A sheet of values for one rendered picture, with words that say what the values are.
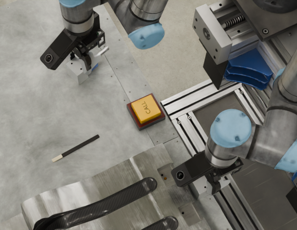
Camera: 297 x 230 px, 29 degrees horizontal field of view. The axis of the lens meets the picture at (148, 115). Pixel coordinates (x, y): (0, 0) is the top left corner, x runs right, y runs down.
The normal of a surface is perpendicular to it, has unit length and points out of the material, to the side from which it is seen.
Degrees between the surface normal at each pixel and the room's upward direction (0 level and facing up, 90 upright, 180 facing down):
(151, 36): 91
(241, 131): 0
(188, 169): 32
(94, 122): 0
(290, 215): 0
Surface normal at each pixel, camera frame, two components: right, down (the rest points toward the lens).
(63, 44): -0.35, -0.09
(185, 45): 0.04, -0.41
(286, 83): -0.88, 0.40
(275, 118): -0.44, -0.51
